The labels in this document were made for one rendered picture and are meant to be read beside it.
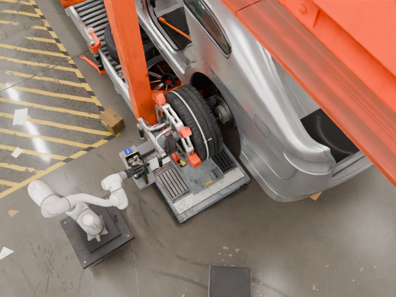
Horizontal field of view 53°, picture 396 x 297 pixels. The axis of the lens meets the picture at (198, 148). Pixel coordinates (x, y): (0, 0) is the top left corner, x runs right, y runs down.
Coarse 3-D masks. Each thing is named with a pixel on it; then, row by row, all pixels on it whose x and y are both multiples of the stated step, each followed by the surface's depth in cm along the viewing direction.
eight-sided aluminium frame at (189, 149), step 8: (168, 104) 323; (168, 112) 320; (160, 120) 359; (176, 120) 319; (176, 128) 313; (176, 144) 363; (184, 144) 318; (176, 152) 359; (192, 152) 325; (184, 160) 344
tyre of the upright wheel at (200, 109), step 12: (168, 96) 327; (180, 96) 322; (192, 96) 320; (180, 108) 314; (192, 108) 315; (204, 108) 316; (192, 120) 312; (204, 120) 315; (216, 120) 319; (192, 132) 313; (204, 132) 316; (216, 132) 320; (180, 144) 368; (204, 144) 320; (216, 144) 327; (204, 156) 330
